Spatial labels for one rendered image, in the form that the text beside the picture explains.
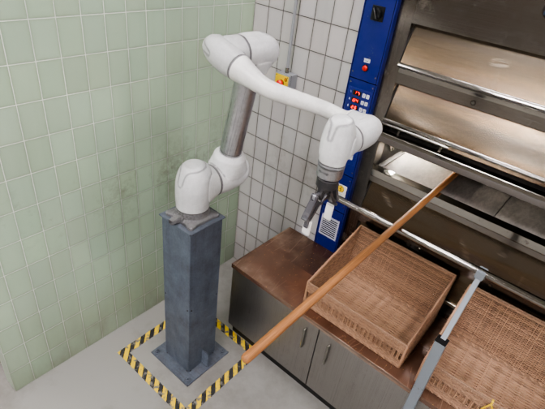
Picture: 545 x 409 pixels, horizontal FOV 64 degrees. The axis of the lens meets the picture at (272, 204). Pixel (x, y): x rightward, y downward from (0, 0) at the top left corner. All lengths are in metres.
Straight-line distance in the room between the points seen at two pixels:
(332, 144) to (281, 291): 1.15
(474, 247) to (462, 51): 0.89
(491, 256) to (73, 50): 2.01
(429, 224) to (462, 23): 0.92
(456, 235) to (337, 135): 1.09
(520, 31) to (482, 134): 0.41
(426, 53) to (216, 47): 0.93
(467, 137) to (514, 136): 0.18
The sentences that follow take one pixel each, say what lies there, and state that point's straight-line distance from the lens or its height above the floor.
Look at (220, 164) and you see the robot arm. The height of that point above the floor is 1.25.
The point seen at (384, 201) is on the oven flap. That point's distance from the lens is 2.38.
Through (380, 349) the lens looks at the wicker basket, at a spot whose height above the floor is 0.62.
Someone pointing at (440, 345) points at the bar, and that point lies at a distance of 1.84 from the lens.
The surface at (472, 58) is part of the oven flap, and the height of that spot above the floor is 1.81.
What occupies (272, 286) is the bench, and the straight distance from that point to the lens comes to 2.36.
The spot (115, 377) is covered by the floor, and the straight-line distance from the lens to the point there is 2.74.
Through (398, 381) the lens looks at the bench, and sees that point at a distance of 2.15.
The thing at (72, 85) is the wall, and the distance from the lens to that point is 2.04.
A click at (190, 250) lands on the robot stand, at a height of 0.90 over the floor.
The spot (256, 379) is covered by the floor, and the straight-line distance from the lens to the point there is 2.70.
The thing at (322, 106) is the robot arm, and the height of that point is 1.68.
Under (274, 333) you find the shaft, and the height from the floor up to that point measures 1.20.
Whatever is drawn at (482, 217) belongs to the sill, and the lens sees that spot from 2.20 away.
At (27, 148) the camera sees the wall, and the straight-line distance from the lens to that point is 2.04.
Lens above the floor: 2.21
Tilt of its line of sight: 33 degrees down
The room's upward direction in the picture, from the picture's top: 8 degrees clockwise
